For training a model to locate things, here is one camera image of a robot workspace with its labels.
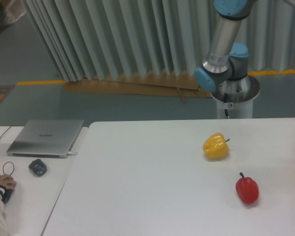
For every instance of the person's hand at mouse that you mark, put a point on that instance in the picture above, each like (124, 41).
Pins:
(7, 181)

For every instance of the black computer mouse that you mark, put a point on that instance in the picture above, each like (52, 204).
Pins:
(7, 195)

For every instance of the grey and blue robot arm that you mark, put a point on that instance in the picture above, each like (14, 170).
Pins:
(223, 49)

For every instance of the black open earbud case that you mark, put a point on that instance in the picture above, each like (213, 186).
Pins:
(38, 167)

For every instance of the silver closed laptop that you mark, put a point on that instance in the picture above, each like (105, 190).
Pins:
(46, 138)

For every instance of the white laptop charging plug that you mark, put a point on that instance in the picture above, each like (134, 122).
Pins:
(72, 153)

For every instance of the grey folding partition screen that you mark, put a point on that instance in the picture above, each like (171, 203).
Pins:
(101, 38)

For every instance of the clear plastic bag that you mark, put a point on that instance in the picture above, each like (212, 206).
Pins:
(11, 11)

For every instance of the brown cardboard sheet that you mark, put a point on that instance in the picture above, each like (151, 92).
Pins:
(182, 86)

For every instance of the yellow bell pepper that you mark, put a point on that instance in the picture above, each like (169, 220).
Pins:
(216, 147)

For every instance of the red bell pepper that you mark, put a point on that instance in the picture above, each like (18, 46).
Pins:
(247, 189)

